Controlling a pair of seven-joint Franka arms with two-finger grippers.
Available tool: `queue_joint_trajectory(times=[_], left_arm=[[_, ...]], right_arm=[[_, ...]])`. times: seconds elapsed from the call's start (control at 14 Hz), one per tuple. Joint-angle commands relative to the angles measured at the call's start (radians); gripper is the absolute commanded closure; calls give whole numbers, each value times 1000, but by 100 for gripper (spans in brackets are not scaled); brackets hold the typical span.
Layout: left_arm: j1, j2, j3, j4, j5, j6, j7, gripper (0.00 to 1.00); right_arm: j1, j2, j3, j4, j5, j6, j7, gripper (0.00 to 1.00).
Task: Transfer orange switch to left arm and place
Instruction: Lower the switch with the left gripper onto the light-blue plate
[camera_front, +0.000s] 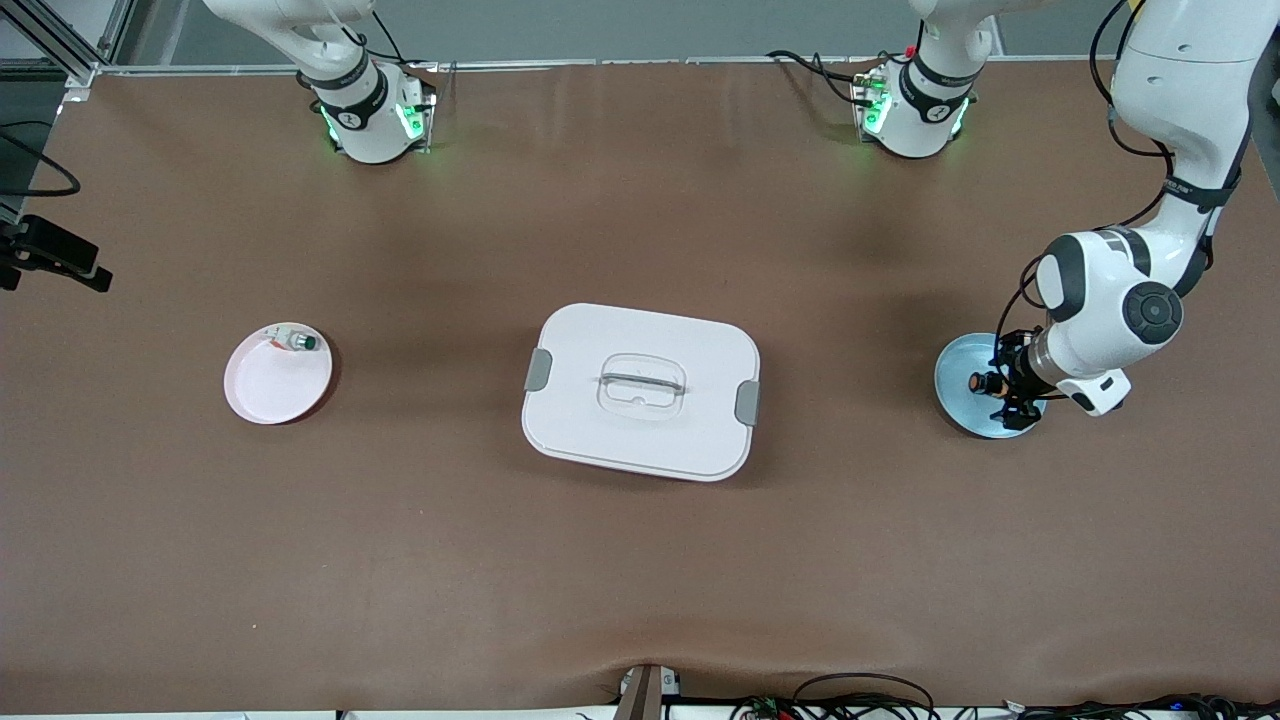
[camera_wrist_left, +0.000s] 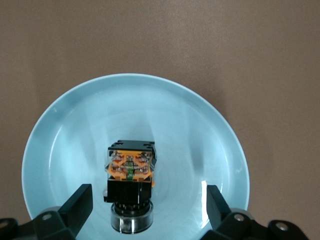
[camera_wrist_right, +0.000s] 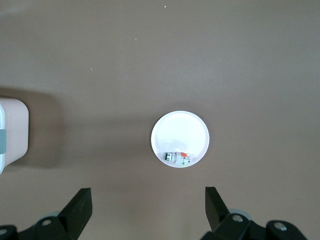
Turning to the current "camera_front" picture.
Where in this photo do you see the white lidded storage box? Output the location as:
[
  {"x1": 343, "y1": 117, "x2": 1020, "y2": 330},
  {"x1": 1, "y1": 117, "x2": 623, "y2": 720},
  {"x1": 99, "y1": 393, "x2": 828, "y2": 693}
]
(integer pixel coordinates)
[{"x1": 521, "y1": 303, "x2": 761, "y2": 483}]

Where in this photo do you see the pink round plate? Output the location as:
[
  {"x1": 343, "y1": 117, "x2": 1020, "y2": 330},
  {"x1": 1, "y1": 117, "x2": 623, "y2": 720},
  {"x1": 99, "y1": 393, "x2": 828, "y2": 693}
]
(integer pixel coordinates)
[{"x1": 223, "y1": 322, "x2": 335, "y2": 426}]

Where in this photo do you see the light blue round plate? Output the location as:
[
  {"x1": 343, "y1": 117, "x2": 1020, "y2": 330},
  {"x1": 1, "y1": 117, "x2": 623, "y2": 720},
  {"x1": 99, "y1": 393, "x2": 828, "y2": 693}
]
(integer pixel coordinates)
[{"x1": 934, "y1": 332, "x2": 1048, "y2": 439}]

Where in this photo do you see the black looped cable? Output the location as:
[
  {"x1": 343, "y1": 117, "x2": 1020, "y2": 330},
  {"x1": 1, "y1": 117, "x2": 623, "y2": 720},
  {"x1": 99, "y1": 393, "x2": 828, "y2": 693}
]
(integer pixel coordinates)
[{"x1": 793, "y1": 672, "x2": 936, "y2": 720}]

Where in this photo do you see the aluminium frame profile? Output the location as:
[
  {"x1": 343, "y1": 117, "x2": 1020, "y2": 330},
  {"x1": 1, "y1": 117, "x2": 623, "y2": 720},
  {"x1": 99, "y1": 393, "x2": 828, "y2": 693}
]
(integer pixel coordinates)
[{"x1": 0, "y1": 0, "x2": 136, "y2": 86}]

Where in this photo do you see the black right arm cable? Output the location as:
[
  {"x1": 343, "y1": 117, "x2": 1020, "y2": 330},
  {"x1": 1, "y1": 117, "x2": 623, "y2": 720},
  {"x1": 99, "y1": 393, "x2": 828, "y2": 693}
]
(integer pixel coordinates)
[{"x1": 0, "y1": 125, "x2": 81, "y2": 196}]

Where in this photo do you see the metal table edge bracket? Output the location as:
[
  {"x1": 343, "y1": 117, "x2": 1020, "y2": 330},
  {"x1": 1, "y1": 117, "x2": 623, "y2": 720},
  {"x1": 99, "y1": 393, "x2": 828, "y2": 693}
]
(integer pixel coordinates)
[{"x1": 615, "y1": 664, "x2": 683, "y2": 720}]

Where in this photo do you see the black base cable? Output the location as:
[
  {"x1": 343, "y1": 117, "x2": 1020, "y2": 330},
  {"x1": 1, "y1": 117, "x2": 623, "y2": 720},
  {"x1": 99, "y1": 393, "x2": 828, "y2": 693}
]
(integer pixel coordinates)
[
  {"x1": 767, "y1": 48, "x2": 881, "y2": 106},
  {"x1": 368, "y1": 8, "x2": 441, "y2": 73}
]

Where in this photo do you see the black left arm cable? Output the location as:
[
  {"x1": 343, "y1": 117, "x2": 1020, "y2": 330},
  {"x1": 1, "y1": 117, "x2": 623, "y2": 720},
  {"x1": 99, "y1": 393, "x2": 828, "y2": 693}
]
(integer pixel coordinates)
[{"x1": 993, "y1": 0, "x2": 1251, "y2": 346}]

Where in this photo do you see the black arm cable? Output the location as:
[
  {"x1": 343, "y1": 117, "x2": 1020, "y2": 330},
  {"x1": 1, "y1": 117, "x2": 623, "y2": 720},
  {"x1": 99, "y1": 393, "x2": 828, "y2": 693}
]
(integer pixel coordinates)
[
  {"x1": 0, "y1": 125, "x2": 81, "y2": 196},
  {"x1": 993, "y1": 0, "x2": 1251, "y2": 346}
]

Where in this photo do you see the tangled cable bundle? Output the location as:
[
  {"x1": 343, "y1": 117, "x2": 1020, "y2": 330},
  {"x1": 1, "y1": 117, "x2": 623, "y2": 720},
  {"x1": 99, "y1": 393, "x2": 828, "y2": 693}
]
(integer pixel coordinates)
[{"x1": 730, "y1": 693, "x2": 1280, "y2": 720}]

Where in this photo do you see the black right base cable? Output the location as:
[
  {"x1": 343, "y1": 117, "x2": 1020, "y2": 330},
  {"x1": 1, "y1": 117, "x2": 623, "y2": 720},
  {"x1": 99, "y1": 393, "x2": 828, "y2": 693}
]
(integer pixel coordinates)
[{"x1": 368, "y1": 8, "x2": 441, "y2": 73}]

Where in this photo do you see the black left base cable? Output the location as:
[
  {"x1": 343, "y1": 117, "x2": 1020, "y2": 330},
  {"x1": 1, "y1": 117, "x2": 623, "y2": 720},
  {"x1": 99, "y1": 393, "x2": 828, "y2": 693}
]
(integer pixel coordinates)
[{"x1": 767, "y1": 48, "x2": 881, "y2": 106}]

